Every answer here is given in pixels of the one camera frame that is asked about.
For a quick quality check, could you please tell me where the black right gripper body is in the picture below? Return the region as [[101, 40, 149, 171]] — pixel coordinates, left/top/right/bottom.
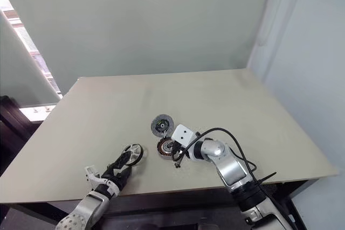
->
[[172, 142, 189, 162]]

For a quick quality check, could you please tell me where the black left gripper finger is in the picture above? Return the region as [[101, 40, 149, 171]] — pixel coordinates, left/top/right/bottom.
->
[[118, 162, 134, 188], [106, 151, 130, 173]]

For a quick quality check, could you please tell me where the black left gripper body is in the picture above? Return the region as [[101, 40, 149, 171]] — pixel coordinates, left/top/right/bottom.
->
[[101, 168, 126, 191]]

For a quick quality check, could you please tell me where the motor housing with copper windings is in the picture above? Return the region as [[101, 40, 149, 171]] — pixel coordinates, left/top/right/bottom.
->
[[156, 137, 176, 161]]

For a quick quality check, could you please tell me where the silver spoked rotor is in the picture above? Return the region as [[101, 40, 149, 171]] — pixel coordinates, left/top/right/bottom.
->
[[121, 143, 145, 164]]

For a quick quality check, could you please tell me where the grey round motor lid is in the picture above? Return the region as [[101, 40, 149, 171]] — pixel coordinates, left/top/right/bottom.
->
[[150, 114, 176, 137]]

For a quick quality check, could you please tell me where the white window sill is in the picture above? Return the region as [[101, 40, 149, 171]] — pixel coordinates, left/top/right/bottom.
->
[[18, 104, 58, 122]]

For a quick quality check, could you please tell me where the dark wooden cabinet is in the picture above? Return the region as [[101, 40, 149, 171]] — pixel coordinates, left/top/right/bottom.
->
[[0, 95, 44, 177]]

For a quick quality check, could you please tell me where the white window blind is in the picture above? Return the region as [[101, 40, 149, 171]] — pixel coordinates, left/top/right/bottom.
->
[[0, 0, 64, 108]]

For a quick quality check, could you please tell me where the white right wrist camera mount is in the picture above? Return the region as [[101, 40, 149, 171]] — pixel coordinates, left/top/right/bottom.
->
[[171, 123, 197, 150]]

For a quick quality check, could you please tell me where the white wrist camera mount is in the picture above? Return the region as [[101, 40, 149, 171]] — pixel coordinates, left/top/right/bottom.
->
[[84, 165, 104, 189], [171, 123, 197, 150]]

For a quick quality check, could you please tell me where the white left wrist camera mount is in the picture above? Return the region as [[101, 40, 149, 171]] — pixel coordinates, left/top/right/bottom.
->
[[84, 165, 104, 189]]

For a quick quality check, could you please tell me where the dark table frame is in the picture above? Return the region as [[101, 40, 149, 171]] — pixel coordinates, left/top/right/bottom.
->
[[0, 178, 320, 230]]

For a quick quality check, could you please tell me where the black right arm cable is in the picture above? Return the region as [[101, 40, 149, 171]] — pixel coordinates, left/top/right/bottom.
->
[[176, 127, 286, 230]]

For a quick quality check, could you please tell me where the black cable tie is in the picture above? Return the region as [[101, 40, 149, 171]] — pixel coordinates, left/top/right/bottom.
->
[[256, 171, 278, 188]]

